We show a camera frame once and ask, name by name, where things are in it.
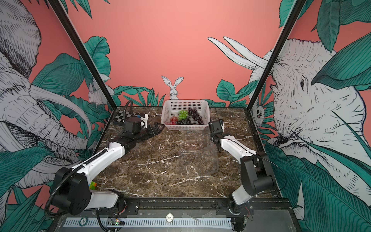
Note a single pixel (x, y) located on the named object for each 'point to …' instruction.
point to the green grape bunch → (183, 114)
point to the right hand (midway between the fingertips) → (217, 133)
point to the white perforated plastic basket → (172, 108)
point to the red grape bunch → (173, 121)
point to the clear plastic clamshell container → (198, 155)
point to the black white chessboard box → (119, 119)
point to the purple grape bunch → (193, 112)
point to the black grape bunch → (186, 121)
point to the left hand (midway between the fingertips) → (162, 126)
